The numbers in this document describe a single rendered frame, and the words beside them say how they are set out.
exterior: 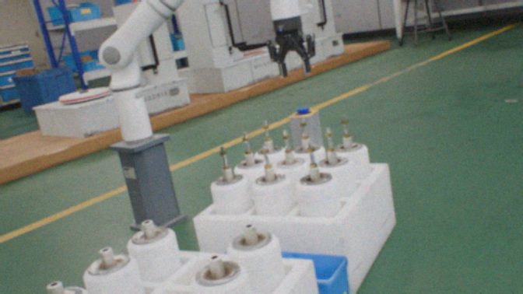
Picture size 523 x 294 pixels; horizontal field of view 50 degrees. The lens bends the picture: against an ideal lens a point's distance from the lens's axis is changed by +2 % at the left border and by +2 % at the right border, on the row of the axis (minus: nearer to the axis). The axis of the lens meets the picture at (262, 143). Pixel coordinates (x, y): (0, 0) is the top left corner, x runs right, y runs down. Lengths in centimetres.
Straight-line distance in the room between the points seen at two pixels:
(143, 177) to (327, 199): 75
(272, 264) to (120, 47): 97
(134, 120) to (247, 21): 664
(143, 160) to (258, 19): 651
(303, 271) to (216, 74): 311
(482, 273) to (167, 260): 69
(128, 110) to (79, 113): 161
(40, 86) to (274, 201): 468
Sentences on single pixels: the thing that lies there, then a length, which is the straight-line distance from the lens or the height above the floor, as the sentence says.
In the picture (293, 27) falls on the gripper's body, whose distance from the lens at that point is 143.
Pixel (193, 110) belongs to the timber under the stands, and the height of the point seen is 5.
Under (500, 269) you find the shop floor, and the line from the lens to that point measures 137.
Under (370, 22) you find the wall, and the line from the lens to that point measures 703.
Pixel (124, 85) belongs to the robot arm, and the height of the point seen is 49.
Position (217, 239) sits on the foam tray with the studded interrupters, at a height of 12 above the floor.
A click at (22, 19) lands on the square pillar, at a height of 96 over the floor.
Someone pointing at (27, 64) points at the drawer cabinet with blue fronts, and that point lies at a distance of 688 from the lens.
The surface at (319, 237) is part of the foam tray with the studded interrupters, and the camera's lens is 123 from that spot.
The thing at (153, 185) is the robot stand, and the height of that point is 16.
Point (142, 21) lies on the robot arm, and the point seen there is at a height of 67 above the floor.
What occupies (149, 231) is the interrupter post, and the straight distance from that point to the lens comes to 113.
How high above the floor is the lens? 66
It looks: 14 degrees down
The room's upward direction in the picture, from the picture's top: 11 degrees counter-clockwise
